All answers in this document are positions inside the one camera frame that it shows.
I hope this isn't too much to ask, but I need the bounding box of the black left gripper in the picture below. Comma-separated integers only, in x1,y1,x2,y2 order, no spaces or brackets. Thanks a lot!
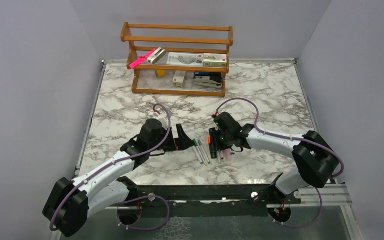
149,124,195,152

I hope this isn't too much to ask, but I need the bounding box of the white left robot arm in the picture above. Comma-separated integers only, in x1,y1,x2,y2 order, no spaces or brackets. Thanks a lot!
42,119,195,237

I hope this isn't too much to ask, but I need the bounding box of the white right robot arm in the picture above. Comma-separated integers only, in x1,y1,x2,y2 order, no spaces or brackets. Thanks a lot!
209,112,341,204

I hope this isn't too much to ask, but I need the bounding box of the pink highlighter pen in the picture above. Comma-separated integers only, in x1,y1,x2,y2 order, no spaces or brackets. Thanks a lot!
221,149,234,161

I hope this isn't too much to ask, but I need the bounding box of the green cap white marker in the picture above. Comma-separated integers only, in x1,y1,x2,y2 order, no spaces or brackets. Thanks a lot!
193,138,208,167

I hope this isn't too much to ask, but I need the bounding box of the teal cap white marker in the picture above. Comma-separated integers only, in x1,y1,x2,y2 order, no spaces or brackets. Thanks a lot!
192,146,204,165

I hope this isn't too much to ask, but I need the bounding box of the small white red box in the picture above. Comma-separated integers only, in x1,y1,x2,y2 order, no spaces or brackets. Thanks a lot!
172,70,186,88

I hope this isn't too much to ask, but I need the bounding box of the black grey stapler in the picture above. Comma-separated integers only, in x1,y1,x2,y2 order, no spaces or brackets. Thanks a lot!
193,71,223,89

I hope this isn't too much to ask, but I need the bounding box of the yellow small block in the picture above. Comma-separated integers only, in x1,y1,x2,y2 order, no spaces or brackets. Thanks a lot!
155,69,166,78

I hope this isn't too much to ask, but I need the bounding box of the wooden two-tier shelf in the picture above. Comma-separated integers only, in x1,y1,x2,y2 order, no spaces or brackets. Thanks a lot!
120,22,234,98

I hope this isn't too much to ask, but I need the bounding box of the green white staples box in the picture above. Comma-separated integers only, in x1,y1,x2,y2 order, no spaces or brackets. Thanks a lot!
202,53,228,68

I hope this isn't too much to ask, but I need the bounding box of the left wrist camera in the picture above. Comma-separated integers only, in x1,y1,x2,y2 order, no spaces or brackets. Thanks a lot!
156,113,170,130

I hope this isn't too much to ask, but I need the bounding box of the black front mounting rail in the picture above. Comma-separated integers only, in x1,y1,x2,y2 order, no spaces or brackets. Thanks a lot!
114,184,302,222

